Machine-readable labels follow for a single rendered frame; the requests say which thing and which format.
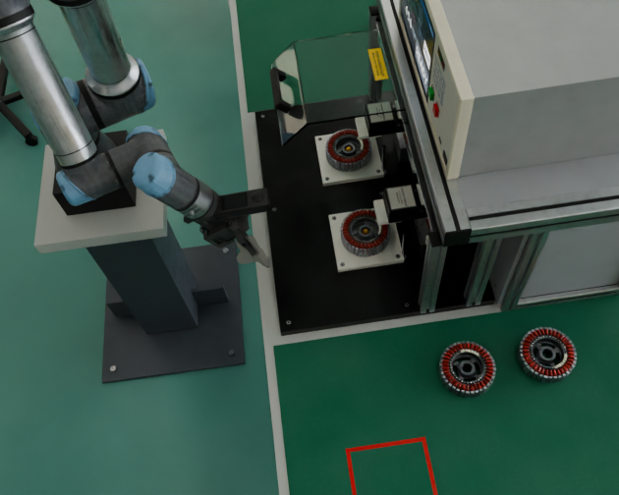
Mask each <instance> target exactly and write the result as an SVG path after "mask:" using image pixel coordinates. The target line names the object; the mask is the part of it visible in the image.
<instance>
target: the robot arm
mask: <svg viewBox="0 0 619 495"><path fill-rule="evenodd" d="M48 1H50V2H51V3H53V4H54V5H57V6H59V8H60V11H61V13H62V15H63V17H64V19H65V21H66V23H67V25H68V27H69V30H70V32H71V34H72V36H73V38H74V40H75V42H76V43H77V45H78V48H79V50H80V52H81V54H82V56H83V58H84V61H85V63H86V69H85V78H84V79H82V80H79V81H77V82H74V81H73V80H71V79H69V78H66V77H64V78H62V77H61V76H60V74H59V72H58V70H57V69H56V67H55V65H54V63H53V61H52V59H51V57H50V55H49V53H48V51H47V49H46V47H45V45H44V43H43V41H42V39H41V37H40V35H39V33H38V31H37V29H36V27H35V25H34V23H33V18H34V15H35V12H34V9H33V7H32V5H31V4H30V2H29V0H0V56H1V58H2V60H3V62H4V64H5V66H6V67H7V69H8V71H9V73H10V75H11V76H12V78H13V80H14V82H15V84H16V85H17V87H18V89H19V91H20V93H21V95H22V96H23V98H24V100H25V102H26V104H27V105H28V108H29V112H30V114H31V116H32V118H33V121H34V123H35V125H36V127H37V128H38V129H39V130H40V131H41V133H42V134H43V136H44V138H45V139H46V141H47V142H48V144H49V146H50V147H51V149H52V150H53V156H54V164H55V169H56V171H57V174H56V180H57V182H58V185H59V187H60V189H61V191H62V193H63V195H64V196H65V198H66V199H67V200H68V202H69V203H70V204H72V205H74V206H78V205H81V204H83V203H86V202H88V201H91V200H96V199H97V198H98V197H101V196H103V195H105V194H107V193H111V192H113V191H115V190H118V189H119V188H121V187H123V186H126V185H128V184H131V183H134V184H135V186H136V187H137V188H139V189H140V190H142V191H143V192H144V193H145V194H147V195H149V196H151V197H154V198H155V199H157V200H159V201H161V202H162V203H164V204H166V205H168V206H170V207H171V208H173V209H175V210H177V211H178V212H180V213H182V214H184V215H185V216H184V222H186V223H187V224H190V223H192V222H193V221H194V222H196V223H198V224H200V226H201V227H200V229H202V233H203V239H204V240H206V241H207V242H209V243H211V244H213V245H215V246H216V247H218V248H223V247H225V246H228V245H230V244H232V243H233V242H235V239H236V240H237V241H236V244H237V247H238V248H239V249H240V252H239V254H238V255H237V261H238V262H239V263H241V264H246V263H251V262H259V263H260V264H261V265H263V266H264V267H267V268H269V267H270V261H269V257H268V256H267V255H266V254H265V253H264V251H263V249H262V248H260V247H259V245H258V244H257V241H256V239H255V238H254V236H248V234H247V233H246V231H247V230H248V229H249V228H250V227H249V220H248V217H249V215H250V214H256V213H261V212H267V211H269V210H270V203H269V194H268V190H267V189H266V188H262V189H257V190H251V191H245V192H235V193H229V194H223V195H218V194H217V192H215V191H214V190H212V189H211V187H210V186H208V185H207V184H205V183H204V182H202V181H201V180H199V179H197V178H196V177H194V176H193V175H191V174H190V173H188V172H187V171H185V170H183V169H182V168H181V167H180V165H179V163H178V162H177V160H176V158H175V157H174V155H173V153H172V152H171V150H170V148H169V146H168V143H167V141H166V139H165V138H164V137H163V136H162V135H161V133H160V132H159V131H158V130H157V129H155V128H154V127H151V126H139V127H136V128H134V129H132V131H131V132H130V133H129V134H128V135H127V138H126V143H124V144H122V145H120V146H117V147H116V145H115V143H114V142H113V140H112V139H111V138H110V137H108V136H107V135H106V134H104V133H103V132H102V131H101V130H102V129H105V128H107V127H109V126H112V125H114V124H116V123H119V122H121V121H124V120H126V119H128V118H131V117H133V116H136V115H138V114H142V113H143V112H144V111H146V110H148V109H150V108H152V107H153V106H154V104H155V93H154V89H153V85H152V83H151V79H150V76H149V74H148V71H147V69H146V67H145V65H144V63H143V62H142V60H141V59H139V58H133V57H132V56H131V55H130V54H128V53H126V51H125V48H124V45H123V42H122V40H121V37H120V34H119V32H118V30H117V27H116V25H115V22H114V19H113V16H112V14H111V11H110V8H109V6H108V3H107V0H48ZM205 230H206V232H205Z"/></svg>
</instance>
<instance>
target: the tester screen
mask: <svg viewBox="0 0 619 495"><path fill-rule="evenodd" d="M406 3H407V6H408V9H409V12H410V16H411V19H412V30H411V28H410V25H409V21H408V18H407V15H406V12H405V10H406ZM402 5H403V8H404V12H405V15H406V18H407V22H408V25H409V28H410V32H411V35H412V38H413V41H414V44H415V48H414V49H413V45H412V42H411V39H410V36H409V33H408V30H407V26H406V23H405V20H404V16H403V13H402V7H401V14H402V17H403V20H404V24H405V27H406V31H407V34H408V37H409V40H410V43H411V46H412V50H413V53H414V56H415V53H416V42H417V39H418V42H419V45H420V49H421V52H422V56H423V60H424V63H425V66H426V69H427V73H428V78H429V70H430V65H429V69H428V66H427V63H426V60H425V57H424V54H423V51H422V45H421V42H420V39H419V36H418V21H419V22H420V25H421V29H422V34H423V37H424V40H425V43H426V47H427V50H428V53H429V56H430V62H431V53H432V44H433V36H434V34H433V31H432V28H431V25H430V22H429V19H428V16H427V13H426V10H425V7H424V4H423V1H422V0H402Z"/></svg>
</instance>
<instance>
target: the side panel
mask: <svg viewBox="0 0 619 495"><path fill-rule="evenodd" d="M613 295H619V221H615V222H608V223H602V224H595V225H588V226H583V227H576V228H569V229H562V230H556V231H549V232H542V233H536V234H530V235H529V237H528V240H527V242H526V245H525V247H524V249H523V252H522V254H521V257H520V259H519V262H518V264H517V267H516V269H515V272H514V274H513V277H512V279H511V282H510V284H509V287H508V289H507V292H506V294H505V297H504V299H503V302H502V304H501V303H500V304H501V306H500V308H501V311H507V309H508V307H509V308H510V310H515V309H521V308H528V307H535V306H541V305H548V304H555V303H566V302H573V301H579V300H586V299H593V298H599V297H606V296H613Z"/></svg>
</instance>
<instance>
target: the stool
mask: <svg viewBox="0 0 619 495"><path fill-rule="evenodd" d="M8 72H9V71H8V69H7V67H6V66H5V64H4V62H3V60H2V58H1V61H0V112H1V113H2V114H3V115H4V116H5V117H6V118H7V119H8V120H9V122H10V123H11V124H12V125H13V126H14V127H15V128H16V129H17V130H18V131H19V132H20V134H21V135H22V136H23V137H24V138H25V139H26V144H27V145H30V146H35V145H37V144H38V137H37V136H34V135H33V134H32V132H31V131H30V130H29V129H28V128H27V127H26V126H25V124H24V123H23V122H22V121H21V120H20V119H19V118H18V117H17V116H16V115H15V114H14V113H13V112H12V111H11V109H10V108H9V107H8V106H7V104H10V103H13V102H15V101H18V100H21V99H24V98H23V96H22V95H21V93H20V91H16V92H13V93H10V94H8V95H5V90H6V84H7V78H8Z"/></svg>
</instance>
